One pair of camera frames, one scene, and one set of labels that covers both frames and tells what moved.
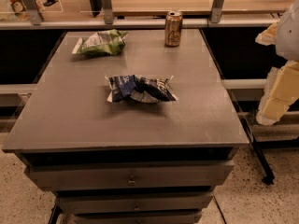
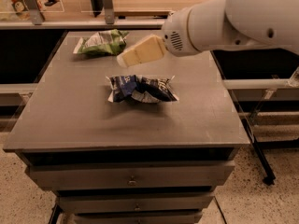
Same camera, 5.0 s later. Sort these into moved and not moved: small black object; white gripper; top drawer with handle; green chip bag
Moved: white gripper
Not moved: top drawer with handle; green chip bag; small black object
